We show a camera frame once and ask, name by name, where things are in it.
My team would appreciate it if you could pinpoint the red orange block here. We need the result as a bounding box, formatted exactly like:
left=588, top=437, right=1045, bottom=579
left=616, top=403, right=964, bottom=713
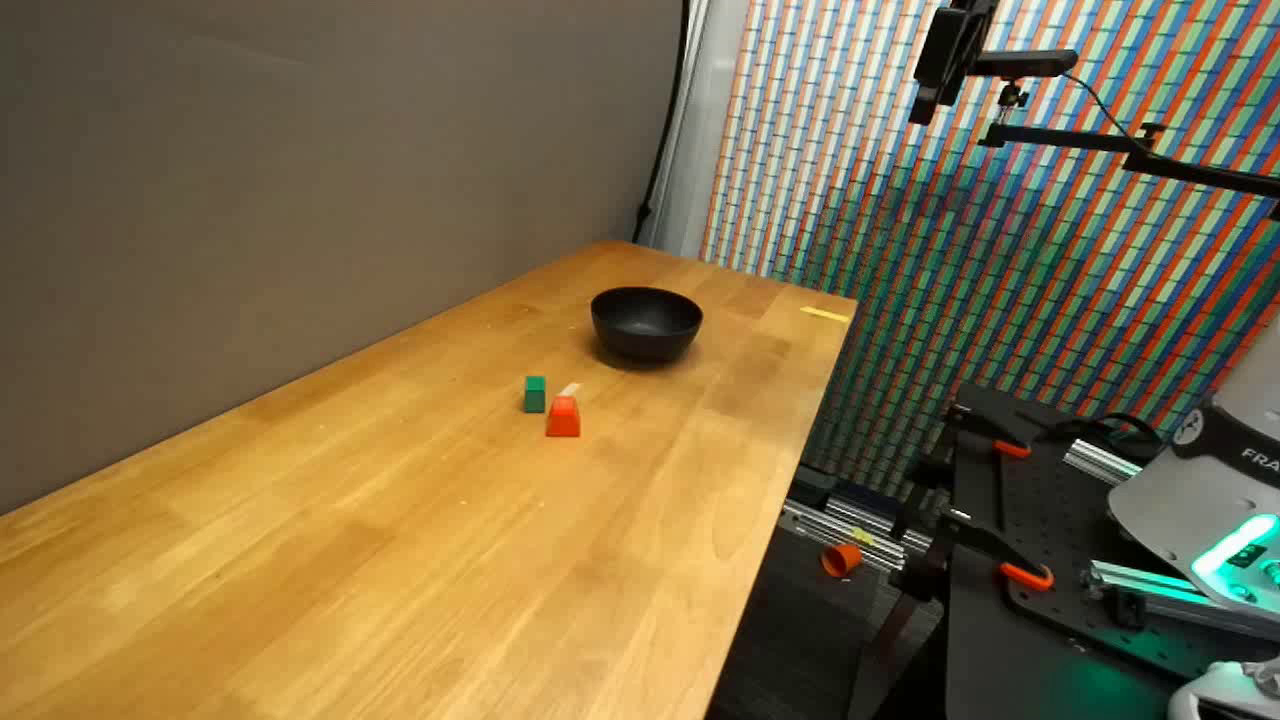
left=539, top=391, right=588, bottom=441

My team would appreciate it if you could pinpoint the black bowl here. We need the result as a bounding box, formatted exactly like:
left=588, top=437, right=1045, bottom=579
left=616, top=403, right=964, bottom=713
left=588, top=282, right=708, bottom=368

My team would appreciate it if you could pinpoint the black clamp orange tip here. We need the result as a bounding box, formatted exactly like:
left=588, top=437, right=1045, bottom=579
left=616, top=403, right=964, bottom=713
left=778, top=500, right=871, bottom=584

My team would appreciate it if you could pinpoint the multicolour striped backdrop curtain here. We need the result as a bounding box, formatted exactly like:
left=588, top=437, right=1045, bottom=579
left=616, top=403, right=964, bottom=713
left=697, top=0, right=1280, bottom=500

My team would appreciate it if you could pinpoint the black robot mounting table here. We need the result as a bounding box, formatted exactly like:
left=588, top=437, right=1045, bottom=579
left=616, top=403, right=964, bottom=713
left=930, top=382, right=1280, bottom=720

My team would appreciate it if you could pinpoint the black hanging cable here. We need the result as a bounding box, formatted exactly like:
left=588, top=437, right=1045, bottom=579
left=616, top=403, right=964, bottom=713
left=629, top=0, right=698, bottom=249

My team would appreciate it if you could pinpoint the black clamp orange handle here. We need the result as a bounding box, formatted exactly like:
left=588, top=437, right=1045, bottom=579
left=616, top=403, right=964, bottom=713
left=938, top=401, right=1041, bottom=467
left=927, top=508, right=1059, bottom=599

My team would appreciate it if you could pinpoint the black external camera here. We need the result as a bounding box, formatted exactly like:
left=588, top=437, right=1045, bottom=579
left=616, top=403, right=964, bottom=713
left=907, top=0, right=1005, bottom=129

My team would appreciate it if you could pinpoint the silver aluminium rail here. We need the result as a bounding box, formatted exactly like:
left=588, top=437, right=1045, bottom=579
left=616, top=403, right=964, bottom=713
left=1082, top=555, right=1280, bottom=648
left=1059, top=437, right=1151, bottom=489

